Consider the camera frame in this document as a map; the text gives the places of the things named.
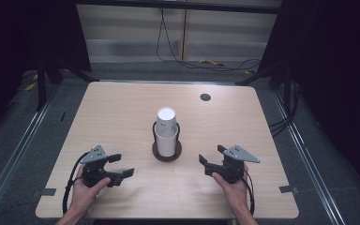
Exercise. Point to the person's left hand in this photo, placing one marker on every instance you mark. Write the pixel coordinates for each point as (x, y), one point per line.
(82, 195)

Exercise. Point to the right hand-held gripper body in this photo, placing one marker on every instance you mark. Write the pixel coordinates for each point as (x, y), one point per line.
(239, 154)

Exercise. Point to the black cup holder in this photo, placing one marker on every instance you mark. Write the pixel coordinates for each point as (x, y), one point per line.
(167, 159)

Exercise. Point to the stack of white cups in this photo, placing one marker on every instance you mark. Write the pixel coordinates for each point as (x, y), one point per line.
(166, 131)

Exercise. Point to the metal floor rail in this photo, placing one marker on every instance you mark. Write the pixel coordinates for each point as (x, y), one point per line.
(309, 156)
(15, 150)

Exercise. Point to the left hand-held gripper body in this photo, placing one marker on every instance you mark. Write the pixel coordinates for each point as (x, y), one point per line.
(94, 155)

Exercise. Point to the grey tape strip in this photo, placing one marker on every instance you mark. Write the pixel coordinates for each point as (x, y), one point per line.
(289, 189)
(45, 192)

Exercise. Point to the round black table grommet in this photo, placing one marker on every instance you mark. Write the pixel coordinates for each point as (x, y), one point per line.
(205, 97)

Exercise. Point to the dark curtain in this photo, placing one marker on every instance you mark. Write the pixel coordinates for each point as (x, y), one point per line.
(18, 40)
(340, 78)

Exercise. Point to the yellow tape scrap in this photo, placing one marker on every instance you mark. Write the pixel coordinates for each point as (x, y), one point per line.
(212, 62)
(30, 86)
(248, 72)

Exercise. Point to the black overhead bar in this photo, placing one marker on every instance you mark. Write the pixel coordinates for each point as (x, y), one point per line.
(181, 5)

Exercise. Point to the person's right hand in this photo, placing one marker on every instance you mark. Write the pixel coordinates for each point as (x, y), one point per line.
(237, 195)

